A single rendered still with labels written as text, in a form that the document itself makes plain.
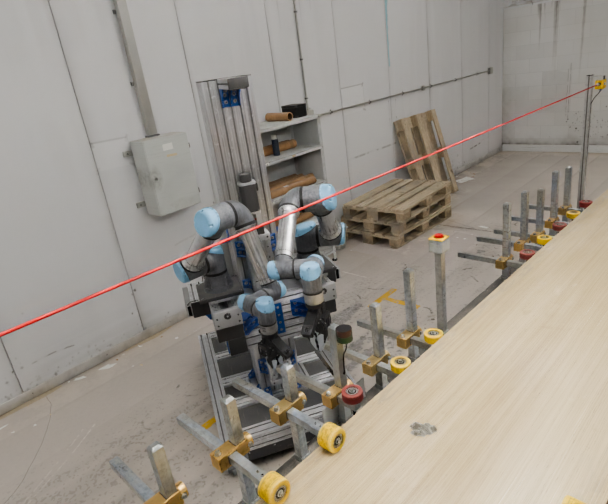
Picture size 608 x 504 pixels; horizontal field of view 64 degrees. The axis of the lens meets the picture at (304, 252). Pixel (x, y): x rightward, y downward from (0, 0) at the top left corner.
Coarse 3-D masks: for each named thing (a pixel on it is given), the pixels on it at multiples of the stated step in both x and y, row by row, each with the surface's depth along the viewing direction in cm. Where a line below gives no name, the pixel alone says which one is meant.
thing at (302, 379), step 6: (276, 366) 210; (300, 378) 200; (306, 378) 199; (312, 378) 199; (306, 384) 198; (312, 384) 195; (318, 384) 194; (324, 384) 194; (318, 390) 194; (324, 390) 191; (342, 402) 185; (354, 408) 181
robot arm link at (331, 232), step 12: (300, 192) 212; (312, 192) 211; (324, 192) 210; (300, 204) 212; (324, 204) 211; (336, 204) 218; (324, 216) 220; (324, 228) 237; (336, 228) 242; (324, 240) 250; (336, 240) 249
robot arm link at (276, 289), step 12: (240, 204) 209; (240, 216) 207; (252, 216) 212; (240, 228) 210; (252, 240) 211; (252, 252) 212; (264, 252) 214; (252, 264) 214; (264, 264) 212; (264, 276) 213; (264, 288) 214; (276, 288) 214
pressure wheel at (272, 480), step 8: (272, 472) 140; (264, 480) 138; (272, 480) 137; (280, 480) 137; (264, 488) 137; (272, 488) 135; (280, 488) 138; (288, 488) 140; (264, 496) 136; (272, 496) 135; (280, 496) 137
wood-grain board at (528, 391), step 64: (576, 256) 261; (512, 320) 211; (576, 320) 205; (448, 384) 178; (512, 384) 173; (576, 384) 169; (320, 448) 157; (384, 448) 153; (448, 448) 150; (512, 448) 147; (576, 448) 143
